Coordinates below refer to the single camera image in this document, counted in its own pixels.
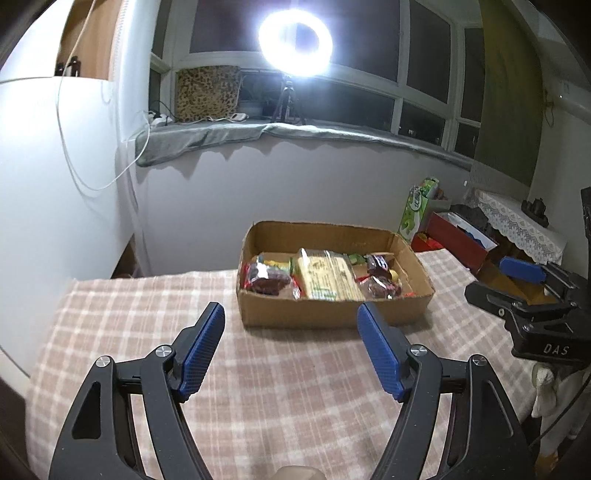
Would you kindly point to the lace covered side table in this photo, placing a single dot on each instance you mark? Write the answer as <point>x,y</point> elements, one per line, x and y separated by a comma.
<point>542,244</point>

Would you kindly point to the green tissue box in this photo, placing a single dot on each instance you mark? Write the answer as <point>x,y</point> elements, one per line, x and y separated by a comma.
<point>415,207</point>

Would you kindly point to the cracker pack clear wrap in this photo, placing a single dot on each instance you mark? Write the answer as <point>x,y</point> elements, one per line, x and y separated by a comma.
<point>326,276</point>

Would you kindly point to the right gloved hand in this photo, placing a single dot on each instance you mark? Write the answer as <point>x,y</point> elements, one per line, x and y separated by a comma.
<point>555,388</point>

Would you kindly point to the clear bag red seals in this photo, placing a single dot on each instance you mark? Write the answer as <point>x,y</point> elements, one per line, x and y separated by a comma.
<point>373,287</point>

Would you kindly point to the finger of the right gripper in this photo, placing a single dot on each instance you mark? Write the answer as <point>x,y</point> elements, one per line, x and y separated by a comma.
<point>563,316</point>
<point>544,274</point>

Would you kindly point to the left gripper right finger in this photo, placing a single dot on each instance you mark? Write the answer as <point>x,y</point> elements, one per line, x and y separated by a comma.
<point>484,439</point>

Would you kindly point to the grey window sill cloth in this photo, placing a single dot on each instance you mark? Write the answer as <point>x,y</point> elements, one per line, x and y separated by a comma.
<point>164,144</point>

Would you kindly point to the red storage box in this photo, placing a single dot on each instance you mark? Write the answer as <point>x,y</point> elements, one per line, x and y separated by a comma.
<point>447,230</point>

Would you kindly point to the ring light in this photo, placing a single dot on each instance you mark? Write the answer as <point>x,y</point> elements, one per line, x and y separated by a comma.
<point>296,42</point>

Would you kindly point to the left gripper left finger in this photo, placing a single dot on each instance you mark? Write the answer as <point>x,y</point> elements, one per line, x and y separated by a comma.
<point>98,438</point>

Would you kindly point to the black tripod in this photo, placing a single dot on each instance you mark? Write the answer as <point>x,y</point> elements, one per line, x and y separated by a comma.
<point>288,107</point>

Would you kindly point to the blue white candy bar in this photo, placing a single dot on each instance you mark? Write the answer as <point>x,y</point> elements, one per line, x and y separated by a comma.
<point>378,266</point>

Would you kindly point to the cardboard box tray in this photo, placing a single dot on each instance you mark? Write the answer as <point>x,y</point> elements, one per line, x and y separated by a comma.
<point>268,293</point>

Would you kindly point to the leopard print cushion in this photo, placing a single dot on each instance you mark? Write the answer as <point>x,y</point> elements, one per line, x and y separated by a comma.
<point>207,92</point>

